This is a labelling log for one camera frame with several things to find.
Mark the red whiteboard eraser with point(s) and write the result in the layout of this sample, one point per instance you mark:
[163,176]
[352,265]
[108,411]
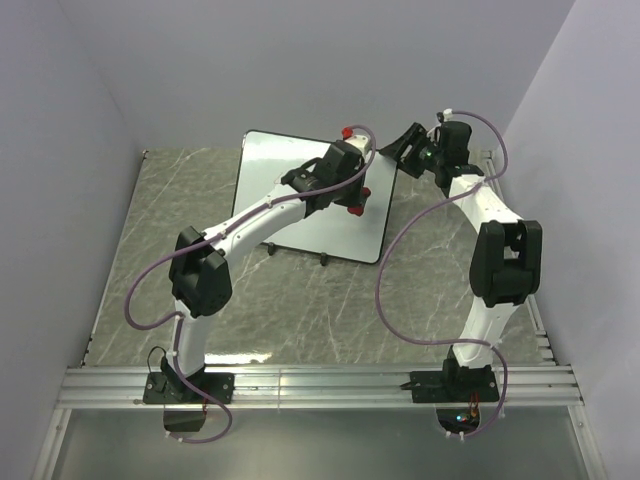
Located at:
[358,202]

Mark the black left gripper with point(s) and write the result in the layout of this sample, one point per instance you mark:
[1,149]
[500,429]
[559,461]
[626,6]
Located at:
[357,197]

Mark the white whiteboard with black frame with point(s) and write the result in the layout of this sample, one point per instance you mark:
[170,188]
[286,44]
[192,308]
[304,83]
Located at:
[266,157]

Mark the aluminium side rail right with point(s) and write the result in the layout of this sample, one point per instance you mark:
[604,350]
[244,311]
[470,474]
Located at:
[540,330]

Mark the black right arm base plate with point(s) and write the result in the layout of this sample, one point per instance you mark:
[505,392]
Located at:
[440,387]

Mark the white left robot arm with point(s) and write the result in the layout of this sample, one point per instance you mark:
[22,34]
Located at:
[201,280]

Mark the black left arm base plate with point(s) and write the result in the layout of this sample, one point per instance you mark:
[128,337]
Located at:
[167,388]

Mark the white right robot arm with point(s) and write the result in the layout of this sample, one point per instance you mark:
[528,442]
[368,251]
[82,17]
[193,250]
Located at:
[505,268]

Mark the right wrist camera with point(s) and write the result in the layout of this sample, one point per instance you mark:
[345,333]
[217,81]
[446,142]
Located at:
[444,117]

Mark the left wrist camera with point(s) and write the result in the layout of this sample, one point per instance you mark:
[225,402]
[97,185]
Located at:
[363,142]

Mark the aluminium mounting rail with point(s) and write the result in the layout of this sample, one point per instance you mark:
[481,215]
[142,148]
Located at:
[357,386]

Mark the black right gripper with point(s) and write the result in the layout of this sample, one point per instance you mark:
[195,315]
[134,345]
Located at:
[412,137]

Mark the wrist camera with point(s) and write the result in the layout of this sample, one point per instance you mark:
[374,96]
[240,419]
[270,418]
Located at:
[363,142]
[444,117]

